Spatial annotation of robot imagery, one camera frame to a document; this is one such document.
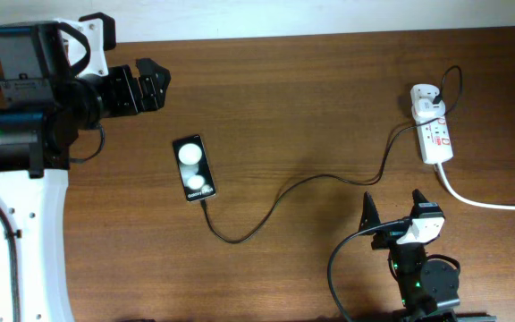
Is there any white power strip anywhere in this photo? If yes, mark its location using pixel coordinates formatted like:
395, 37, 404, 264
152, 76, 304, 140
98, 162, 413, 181
410, 84, 453, 165

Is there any black Galaxy smartphone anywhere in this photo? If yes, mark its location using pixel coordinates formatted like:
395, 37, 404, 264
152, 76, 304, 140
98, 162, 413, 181
172, 135, 216, 202

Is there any black USB charging cable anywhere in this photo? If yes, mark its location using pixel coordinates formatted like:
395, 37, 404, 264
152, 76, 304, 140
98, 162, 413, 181
198, 64, 463, 245

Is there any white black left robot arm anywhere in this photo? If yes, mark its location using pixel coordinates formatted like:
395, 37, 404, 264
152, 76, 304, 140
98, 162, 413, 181
0, 13, 171, 321

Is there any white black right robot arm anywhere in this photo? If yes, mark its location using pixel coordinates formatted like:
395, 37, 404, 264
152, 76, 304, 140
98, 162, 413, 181
359, 190, 460, 321

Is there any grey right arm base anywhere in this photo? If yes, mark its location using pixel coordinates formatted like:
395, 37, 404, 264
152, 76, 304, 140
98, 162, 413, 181
393, 310, 498, 322

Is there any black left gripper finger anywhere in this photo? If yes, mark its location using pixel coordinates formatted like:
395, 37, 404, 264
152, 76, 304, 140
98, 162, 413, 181
136, 58, 172, 89
139, 78, 168, 112

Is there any white USB charger adapter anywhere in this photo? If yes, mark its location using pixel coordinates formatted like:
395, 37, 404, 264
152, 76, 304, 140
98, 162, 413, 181
411, 98, 446, 123

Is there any white power strip cord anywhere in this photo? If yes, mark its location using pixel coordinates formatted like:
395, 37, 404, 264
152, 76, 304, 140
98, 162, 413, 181
434, 162, 515, 214

